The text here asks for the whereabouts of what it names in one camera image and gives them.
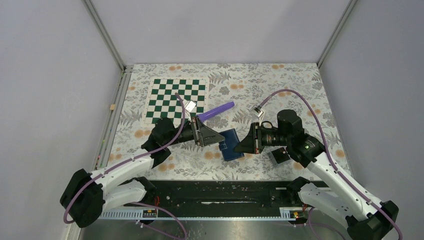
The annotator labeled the black credit card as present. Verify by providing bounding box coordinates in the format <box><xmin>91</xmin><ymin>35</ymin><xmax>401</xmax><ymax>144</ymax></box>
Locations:
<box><xmin>269</xmin><ymin>147</ymin><xmax>291</xmax><ymax>165</ymax></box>

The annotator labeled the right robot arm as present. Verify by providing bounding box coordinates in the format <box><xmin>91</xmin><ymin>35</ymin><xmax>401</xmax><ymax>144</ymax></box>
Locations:
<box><xmin>234</xmin><ymin>109</ymin><xmax>399</xmax><ymax>240</ymax></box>

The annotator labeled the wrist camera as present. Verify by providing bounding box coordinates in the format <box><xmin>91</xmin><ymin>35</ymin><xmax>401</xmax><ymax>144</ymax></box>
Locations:
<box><xmin>184</xmin><ymin>100</ymin><xmax>197</xmax><ymax>113</ymax></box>
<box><xmin>252</xmin><ymin>105</ymin><xmax>265</xmax><ymax>118</ymax></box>

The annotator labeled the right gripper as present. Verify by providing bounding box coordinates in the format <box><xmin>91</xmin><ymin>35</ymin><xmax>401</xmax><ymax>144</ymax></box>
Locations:
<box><xmin>234</xmin><ymin>121</ymin><xmax>291</xmax><ymax>154</ymax></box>

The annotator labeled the floral tablecloth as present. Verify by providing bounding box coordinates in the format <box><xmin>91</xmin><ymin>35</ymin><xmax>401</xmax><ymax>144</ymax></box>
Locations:
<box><xmin>99</xmin><ymin>63</ymin><xmax>350</xmax><ymax>181</ymax></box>

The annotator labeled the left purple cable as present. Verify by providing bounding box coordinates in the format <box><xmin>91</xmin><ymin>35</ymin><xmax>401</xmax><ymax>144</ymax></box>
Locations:
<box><xmin>62</xmin><ymin>93</ymin><xmax>186</xmax><ymax>225</ymax></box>

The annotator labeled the white slotted cable duct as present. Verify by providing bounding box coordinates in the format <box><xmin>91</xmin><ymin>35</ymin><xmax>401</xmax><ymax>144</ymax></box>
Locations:
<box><xmin>99</xmin><ymin>205</ymin><xmax>307</xmax><ymax>221</ymax></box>

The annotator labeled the green white chessboard mat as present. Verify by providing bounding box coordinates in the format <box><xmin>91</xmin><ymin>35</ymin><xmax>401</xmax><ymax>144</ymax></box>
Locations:
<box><xmin>141</xmin><ymin>78</ymin><xmax>210</xmax><ymax>127</ymax></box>

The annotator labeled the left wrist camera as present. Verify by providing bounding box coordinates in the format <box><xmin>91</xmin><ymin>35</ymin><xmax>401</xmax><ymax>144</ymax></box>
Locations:
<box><xmin>184</xmin><ymin>100</ymin><xmax>197</xmax><ymax>113</ymax></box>

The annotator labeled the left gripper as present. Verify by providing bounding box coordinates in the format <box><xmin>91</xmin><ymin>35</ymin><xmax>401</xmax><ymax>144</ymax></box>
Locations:
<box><xmin>165</xmin><ymin>116</ymin><xmax>226</xmax><ymax>147</ymax></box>

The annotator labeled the purple cylindrical tube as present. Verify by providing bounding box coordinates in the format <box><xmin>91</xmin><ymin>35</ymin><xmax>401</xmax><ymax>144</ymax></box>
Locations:
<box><xmin>197</xmin><ymin>101</ymin><xmax>235</xmax><ymax>122</ymax></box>

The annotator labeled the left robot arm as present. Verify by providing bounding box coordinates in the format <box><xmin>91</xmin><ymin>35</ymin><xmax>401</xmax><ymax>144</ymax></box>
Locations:
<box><xmin>59</xmin><ymin>116</ymin><xmax>225</xmax><ymax>228</ymax></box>

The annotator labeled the blue leather card holder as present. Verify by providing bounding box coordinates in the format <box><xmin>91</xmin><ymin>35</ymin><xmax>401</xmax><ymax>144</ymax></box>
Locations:
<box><xmin>218</xmin><ymin>128</ymin><xmax>245</xmax><ymax>162</ymax></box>

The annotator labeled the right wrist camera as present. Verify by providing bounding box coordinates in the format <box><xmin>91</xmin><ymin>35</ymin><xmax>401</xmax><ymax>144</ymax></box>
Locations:
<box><xmin>252</xmin><ymin>105</ymin><xmax>265</xmax><ymax>118</ymax></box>

